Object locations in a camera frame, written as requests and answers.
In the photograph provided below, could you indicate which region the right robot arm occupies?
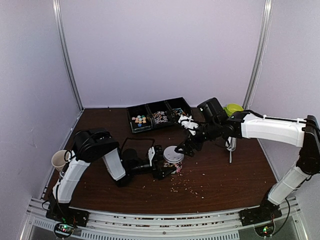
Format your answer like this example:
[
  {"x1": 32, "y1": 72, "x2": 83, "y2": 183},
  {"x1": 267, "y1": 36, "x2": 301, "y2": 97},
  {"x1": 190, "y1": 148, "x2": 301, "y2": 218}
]
[{"x1": 175, "y1": 97, "x2": 320, "y2": 221}]

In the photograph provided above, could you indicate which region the black three-compartment candy tray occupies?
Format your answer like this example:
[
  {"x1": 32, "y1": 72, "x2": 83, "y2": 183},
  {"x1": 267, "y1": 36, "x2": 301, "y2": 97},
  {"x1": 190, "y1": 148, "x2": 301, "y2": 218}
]
[{"x1": 126, "y1": 97, "x2": 193, "y2": 134}]

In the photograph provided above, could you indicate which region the left aluminium frame post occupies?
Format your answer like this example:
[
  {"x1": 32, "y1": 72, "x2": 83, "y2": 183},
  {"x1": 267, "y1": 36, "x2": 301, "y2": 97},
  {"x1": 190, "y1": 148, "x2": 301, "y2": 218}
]
[{"x1": 52, "y1": 0, "x2": 84, "y2": 111}]

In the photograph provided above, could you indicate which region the aluminium frame post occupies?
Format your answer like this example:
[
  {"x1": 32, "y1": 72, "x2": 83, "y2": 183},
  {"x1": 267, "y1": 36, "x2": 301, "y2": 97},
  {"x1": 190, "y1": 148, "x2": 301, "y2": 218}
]
[
  {"x1": 52, "y1": 0, "x2": 84, "y2": 111},
  {"x1": 242, "y1": 0, "x2": 274, "y2": 109}
]

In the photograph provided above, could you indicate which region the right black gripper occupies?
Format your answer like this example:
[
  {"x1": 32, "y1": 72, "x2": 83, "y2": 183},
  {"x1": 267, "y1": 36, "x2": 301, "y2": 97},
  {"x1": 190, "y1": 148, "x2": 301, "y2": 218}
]
[{"x1": 174, "y1": 120, "x2": 221, "y2": 158}]

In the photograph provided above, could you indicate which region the clear plastic lid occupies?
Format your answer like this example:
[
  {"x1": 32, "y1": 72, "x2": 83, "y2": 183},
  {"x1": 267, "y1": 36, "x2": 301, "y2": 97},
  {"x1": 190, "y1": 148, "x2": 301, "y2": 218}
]
[{"x1": 163, "y1": 145, "x2": 184, "y2": 164}]

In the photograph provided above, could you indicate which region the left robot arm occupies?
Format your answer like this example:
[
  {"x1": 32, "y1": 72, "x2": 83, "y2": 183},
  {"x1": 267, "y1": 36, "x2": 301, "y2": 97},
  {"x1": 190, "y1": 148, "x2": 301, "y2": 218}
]
[{"x1": 48, "y1": 128, "x2": 177, "y2": 222}]

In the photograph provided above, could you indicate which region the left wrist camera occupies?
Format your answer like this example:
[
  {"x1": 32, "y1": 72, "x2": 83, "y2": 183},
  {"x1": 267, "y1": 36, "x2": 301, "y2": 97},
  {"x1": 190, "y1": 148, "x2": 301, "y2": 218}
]
[{"x1": 147, "y1": 146, "x2": 156, "y2": 167}]

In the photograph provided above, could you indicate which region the cream floral mug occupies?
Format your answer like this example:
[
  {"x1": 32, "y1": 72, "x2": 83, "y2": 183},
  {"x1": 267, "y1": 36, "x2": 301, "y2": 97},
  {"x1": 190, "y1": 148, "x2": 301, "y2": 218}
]
[{"x1": 51, "y1": 150, "x2": 70, "y2": 172}]

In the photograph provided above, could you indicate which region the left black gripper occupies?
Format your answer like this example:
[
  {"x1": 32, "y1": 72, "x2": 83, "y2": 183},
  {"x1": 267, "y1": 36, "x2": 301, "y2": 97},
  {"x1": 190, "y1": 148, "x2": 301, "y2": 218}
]
[{"x1": 128, "y1": 152, "x2": 177, "y2": 181}]

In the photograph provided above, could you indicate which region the right aluminium frame post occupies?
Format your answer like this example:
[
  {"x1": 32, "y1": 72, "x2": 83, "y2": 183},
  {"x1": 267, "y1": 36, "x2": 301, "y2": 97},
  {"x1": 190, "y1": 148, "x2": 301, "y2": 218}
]
[{"x1": 242, "y1": 0, "x2": 274, "y2": 109}]

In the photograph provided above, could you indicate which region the front aluminium rail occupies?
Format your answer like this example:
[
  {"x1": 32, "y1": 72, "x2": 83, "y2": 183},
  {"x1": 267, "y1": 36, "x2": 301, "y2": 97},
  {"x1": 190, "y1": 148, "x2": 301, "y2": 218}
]
[{"x1": 18, "y1": 198, "x2": 310, "y2": 240}]

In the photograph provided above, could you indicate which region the green bowl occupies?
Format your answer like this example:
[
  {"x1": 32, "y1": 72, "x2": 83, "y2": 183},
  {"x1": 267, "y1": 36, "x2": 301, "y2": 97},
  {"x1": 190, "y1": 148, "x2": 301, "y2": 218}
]
[{"x1": 223, "y1": 103, "x2": 244, "y2": 117}]

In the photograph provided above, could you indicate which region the metal scoop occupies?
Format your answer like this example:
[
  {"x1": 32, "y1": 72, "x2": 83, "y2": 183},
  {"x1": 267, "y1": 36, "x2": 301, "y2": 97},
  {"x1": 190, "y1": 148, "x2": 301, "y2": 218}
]
[{"x1": 225, "y1": 137, "x2": 237, "y2": 164}]

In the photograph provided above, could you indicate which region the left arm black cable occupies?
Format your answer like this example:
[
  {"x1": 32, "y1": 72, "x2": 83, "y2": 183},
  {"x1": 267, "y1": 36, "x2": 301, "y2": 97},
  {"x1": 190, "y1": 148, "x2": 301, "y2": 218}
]
[{"x1": 121, "y1": 136, "x2": 156, "y2": 156}]

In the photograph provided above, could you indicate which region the clear plastic cup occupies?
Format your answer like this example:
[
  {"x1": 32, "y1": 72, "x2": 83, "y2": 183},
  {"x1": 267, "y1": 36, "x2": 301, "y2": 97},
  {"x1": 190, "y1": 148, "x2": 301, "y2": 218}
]
[{"x1": 163, "y1": 161, "x2": 183, "y2": 175}]

